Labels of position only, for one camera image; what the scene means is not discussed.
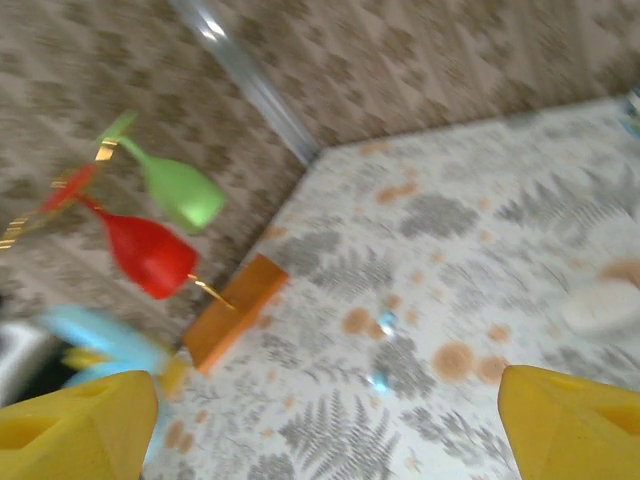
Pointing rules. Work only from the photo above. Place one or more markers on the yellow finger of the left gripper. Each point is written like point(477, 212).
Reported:
point(174, 377)
point(87, 358)

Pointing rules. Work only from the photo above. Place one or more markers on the orange wooden stand base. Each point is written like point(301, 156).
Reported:
point(235, 315)

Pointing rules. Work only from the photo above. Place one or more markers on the aluminium frame post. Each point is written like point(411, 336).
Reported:
point(250, 75)

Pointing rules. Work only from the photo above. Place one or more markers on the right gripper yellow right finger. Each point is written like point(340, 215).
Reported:
point(575, 435)

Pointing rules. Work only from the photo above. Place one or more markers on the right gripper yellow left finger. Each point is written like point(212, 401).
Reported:
point(65, 440)

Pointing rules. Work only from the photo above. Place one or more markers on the green wine glass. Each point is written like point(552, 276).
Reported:
point(185, 195)

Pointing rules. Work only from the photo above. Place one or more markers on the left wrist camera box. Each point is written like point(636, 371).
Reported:
point(20, 360)

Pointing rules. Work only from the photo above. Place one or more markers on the red wine glass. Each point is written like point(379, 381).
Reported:
point(150, 260)

